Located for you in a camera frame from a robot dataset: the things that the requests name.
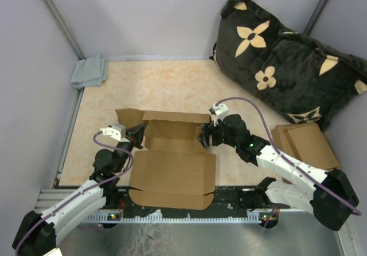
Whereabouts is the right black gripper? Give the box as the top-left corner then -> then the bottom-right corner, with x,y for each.
197,115 -> 239,149

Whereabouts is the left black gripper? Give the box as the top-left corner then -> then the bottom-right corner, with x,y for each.
114,123 -> 147,173

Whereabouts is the brown cardboard box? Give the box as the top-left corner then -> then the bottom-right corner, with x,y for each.
116,108 -> 216,210

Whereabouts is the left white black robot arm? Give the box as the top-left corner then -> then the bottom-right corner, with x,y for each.
12,123 -> 147,255

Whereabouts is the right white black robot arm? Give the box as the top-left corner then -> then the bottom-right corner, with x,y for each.
198,114 -> 359,231

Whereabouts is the large flat cardboard box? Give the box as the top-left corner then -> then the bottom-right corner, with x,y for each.
271,125 -> 336,172

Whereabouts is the small flat cardboard box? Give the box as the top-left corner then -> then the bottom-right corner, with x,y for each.
285,123 -> 341,171

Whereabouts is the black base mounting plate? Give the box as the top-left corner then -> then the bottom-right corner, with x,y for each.
102,186 -> 275,219

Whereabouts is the grey folded cloth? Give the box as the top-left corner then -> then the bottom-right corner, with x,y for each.
71,54 -> 108,89

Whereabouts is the black floral plush cushion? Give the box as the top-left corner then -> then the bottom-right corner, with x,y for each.
213,0 -> 366,129

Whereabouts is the white paper corner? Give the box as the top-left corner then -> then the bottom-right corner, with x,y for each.
43,247 -> 63,256

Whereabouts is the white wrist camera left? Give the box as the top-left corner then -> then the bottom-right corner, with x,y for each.
100,124 -> 126,142

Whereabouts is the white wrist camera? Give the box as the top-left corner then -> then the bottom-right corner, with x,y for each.
100,124 -> 126,142
209,103 -> 229,127

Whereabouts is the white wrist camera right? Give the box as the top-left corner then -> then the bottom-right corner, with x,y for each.
209,103 -> 229,127

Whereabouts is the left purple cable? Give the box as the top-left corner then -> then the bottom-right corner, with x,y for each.
14,131 -> 135,254

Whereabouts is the purple cable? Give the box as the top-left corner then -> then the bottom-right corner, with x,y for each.
216,96 -> 362,216
14,131 -> 135,254

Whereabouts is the white slotted cable duct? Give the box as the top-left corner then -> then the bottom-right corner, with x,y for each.
83,210 -> 279,224

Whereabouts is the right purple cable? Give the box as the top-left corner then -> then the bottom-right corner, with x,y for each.
216,96 -> 362,216

